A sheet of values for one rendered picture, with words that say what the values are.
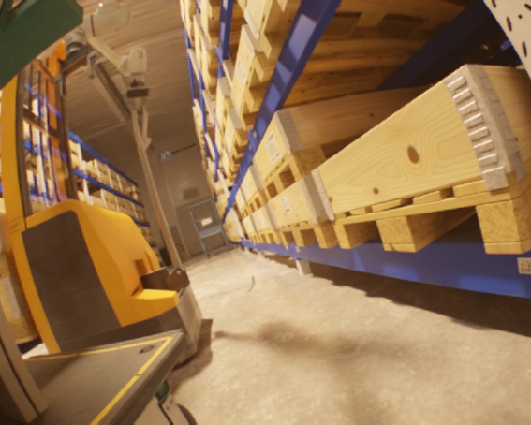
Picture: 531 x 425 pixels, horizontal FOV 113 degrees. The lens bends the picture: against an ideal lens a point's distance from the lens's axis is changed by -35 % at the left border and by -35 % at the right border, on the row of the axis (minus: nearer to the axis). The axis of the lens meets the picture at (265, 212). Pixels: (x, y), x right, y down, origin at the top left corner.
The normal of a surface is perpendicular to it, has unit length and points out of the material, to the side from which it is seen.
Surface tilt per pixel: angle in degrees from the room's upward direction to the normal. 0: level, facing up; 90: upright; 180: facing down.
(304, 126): 90
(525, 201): 90
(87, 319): 90
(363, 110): 90
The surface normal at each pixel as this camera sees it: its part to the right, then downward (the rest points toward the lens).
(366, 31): 0.18, -0.10
